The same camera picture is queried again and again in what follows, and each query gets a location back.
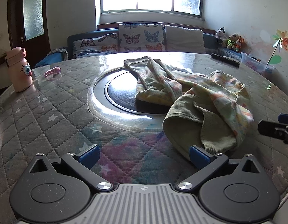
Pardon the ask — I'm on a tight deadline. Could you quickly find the small pink toy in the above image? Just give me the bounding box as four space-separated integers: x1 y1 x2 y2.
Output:
44 67 61 77

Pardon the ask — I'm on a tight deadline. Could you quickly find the blue patterned sofa cover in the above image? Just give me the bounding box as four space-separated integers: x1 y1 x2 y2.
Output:
219 47 242 60

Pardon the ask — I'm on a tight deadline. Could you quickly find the pastel patterned child's jacket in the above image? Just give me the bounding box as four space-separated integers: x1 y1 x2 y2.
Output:
124 56 255 161

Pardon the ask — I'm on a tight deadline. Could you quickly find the grey cloth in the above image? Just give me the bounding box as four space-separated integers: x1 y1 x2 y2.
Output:
51 48 69 60

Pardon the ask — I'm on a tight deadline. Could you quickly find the black and white plush toy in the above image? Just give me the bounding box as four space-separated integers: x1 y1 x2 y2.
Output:
215 27 226 43

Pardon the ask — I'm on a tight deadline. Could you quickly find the clear plastic storage box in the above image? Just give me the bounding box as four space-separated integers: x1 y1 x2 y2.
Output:
241 52 276 77

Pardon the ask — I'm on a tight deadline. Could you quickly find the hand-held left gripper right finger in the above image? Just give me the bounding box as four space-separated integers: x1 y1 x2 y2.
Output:
176 145 263 193

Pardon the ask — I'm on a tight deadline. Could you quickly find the square butterfly print pillow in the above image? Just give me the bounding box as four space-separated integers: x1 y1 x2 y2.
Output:
118 23 165 53

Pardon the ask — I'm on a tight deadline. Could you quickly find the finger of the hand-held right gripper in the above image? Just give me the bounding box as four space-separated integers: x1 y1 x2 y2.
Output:
258 120 288 153
278 113 288 127

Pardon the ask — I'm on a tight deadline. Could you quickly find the dark wooden cabinet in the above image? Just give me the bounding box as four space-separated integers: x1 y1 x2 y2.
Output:
0 55 9 98

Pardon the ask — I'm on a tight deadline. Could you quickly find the orange fox plush toy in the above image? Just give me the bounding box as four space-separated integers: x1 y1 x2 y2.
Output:
235 36 247 53

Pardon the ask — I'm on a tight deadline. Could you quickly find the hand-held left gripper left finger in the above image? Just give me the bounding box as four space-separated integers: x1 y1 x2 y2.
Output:
28 144 113 192

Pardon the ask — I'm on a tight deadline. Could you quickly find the long butterfly print pillow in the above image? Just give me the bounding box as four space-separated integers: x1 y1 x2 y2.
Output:
73 33 119 59

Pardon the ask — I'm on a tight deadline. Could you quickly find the colourful pinwheel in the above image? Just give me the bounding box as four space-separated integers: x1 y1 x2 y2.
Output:
266 29 288 66

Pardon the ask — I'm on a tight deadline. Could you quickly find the dark wooden door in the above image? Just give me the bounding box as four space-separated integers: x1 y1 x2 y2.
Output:
7 0 51 59

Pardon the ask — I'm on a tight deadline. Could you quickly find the blue cloth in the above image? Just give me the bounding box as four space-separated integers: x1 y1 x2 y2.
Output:
34 52 65 68

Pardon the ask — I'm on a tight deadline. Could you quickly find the plain grey pillow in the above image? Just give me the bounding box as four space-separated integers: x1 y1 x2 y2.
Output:
164 25 206 55

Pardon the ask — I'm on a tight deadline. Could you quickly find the black round hotplate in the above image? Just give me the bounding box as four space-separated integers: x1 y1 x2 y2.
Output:
104 71 169 115

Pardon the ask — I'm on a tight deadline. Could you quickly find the black remote control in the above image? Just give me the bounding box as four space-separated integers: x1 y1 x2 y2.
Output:
211 53 241 69

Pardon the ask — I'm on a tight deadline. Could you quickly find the dark blue sofa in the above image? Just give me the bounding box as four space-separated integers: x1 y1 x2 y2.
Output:
33 28 242 68

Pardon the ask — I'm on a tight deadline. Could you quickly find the pink cartoon water bottle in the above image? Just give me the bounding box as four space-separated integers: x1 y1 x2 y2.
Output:
5 47 33 92

